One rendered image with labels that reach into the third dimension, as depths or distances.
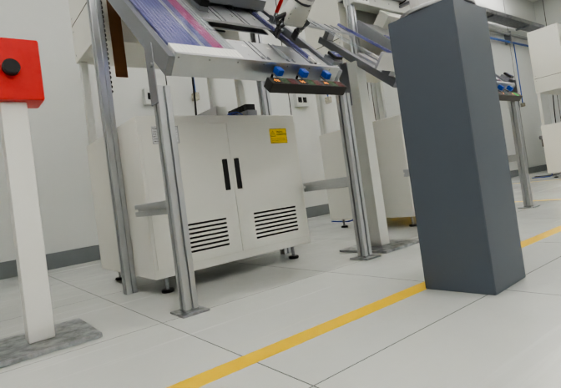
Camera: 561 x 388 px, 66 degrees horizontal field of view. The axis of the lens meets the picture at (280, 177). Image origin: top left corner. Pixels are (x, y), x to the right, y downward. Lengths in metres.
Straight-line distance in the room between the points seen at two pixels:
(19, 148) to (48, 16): 2.20
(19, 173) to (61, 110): 1.97
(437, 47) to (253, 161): 0.88
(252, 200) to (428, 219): 0.79
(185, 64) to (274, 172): 0.66
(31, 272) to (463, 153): 1.10
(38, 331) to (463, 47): 1.24
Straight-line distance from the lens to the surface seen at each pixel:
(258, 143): 1.77
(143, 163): 1.54
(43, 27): 3.38
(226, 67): 1.40
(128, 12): 1.60
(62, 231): 3.14
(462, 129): 1.11
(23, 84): 1.30
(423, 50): 1.17
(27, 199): 1.27
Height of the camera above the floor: 0.31
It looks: 1 degrees up
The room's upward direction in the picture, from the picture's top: 8 degrees counter-clockwise
